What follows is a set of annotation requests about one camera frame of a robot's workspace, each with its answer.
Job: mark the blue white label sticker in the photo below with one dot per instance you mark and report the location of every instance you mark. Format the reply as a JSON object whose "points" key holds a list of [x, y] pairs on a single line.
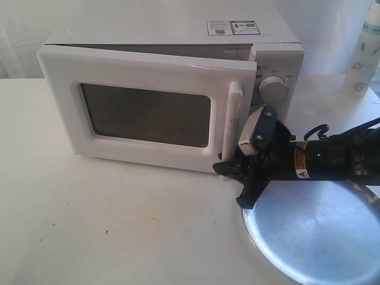
{"points": [[232, 28]]}

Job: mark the white microwave door with handle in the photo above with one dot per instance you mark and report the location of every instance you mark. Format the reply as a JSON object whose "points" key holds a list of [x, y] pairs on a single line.
{"points": [[163, 110]]}

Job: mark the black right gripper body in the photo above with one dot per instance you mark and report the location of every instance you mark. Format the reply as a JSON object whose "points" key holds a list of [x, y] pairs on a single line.
{"points": [[276, 163]]}

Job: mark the white patterned bottle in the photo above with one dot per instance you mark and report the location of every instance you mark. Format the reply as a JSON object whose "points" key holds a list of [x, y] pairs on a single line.
{"points": [[365, 59]]}

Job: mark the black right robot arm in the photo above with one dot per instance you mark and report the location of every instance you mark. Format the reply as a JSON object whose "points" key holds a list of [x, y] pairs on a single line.
{"points": [[350, 156]]}

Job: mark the white microwave oven body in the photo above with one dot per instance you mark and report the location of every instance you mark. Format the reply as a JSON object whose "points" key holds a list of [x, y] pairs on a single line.
{"points": [[276, 50]]}

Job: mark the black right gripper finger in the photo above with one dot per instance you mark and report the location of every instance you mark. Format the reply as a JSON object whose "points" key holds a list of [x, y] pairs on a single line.
{"points": [[237, 168], [251, 192]]}

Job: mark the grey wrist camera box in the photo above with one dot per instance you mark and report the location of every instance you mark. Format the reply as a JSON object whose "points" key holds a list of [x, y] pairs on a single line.
{"points": [[258, 131]]}

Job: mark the upper white control knob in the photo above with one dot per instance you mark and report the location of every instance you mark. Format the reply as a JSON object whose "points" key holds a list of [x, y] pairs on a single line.
{"points": [[272, 90]]}

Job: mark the round stainless steel tray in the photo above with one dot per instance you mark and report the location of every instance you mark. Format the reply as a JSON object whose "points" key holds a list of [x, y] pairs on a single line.
{"points": [[318, 232]]}

